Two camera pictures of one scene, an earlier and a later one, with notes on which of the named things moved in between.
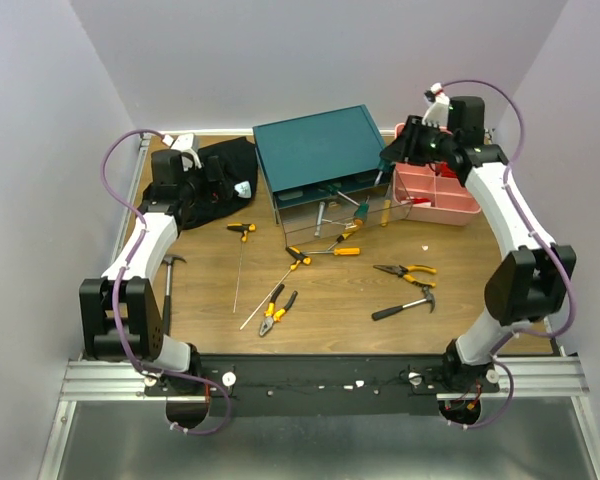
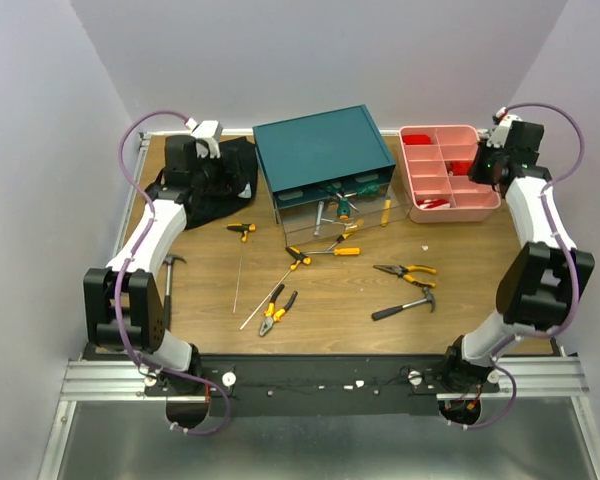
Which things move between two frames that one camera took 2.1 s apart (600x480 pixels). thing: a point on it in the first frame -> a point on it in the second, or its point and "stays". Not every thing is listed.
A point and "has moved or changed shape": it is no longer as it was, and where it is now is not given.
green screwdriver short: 361,212 -> 343,209
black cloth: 227,176 stays
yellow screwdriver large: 346,234 stays
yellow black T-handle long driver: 246,227 stays
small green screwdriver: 382,166 -> 369,189
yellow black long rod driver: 295,253 stays
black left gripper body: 216,189 -> 230,181
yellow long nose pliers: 402,272 stays
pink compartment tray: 422,195 has moved or changed shape
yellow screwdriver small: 346,251 stays
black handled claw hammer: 429,298 stays
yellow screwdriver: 385,212 stays
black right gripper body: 412,141 -> 483,163
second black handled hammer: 168,260 stays
